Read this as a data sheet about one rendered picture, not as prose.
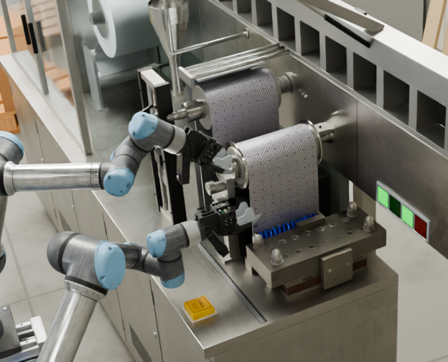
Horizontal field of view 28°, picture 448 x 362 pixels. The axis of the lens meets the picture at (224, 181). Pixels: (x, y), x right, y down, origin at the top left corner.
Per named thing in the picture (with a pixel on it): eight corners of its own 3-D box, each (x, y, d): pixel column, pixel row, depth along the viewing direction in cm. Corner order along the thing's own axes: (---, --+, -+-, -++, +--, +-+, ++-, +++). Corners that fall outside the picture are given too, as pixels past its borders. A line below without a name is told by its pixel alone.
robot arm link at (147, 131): (123, 123, 251) (141, 103, 248) (154, 137, 258) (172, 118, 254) (127, 143, 246) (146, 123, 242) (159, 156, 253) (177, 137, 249)
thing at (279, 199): (253, 235, 278) (248, 184, 269) (318, 212, 286) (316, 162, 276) (253, 236, 278) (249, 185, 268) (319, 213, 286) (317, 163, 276)
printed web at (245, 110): (204, 210, 315) (189, 78, 289) (264, 190, 322) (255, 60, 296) (255, 267, 284) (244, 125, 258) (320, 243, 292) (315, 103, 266)
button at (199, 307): (184, 308, 270) (183, 302, 269) (205, 300, 273) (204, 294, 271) (193, 321, 265) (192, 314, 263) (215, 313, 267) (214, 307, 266)
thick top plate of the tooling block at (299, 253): (247, 261, 276) (245, 245, 273) (357, 221, 289) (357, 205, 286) (271, 289, 264) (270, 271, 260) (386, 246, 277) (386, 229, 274)
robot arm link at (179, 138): (165, 153, 251) (154, 141, 257) (178, 159, 254) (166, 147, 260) (179, 131, 250) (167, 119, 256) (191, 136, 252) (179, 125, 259)
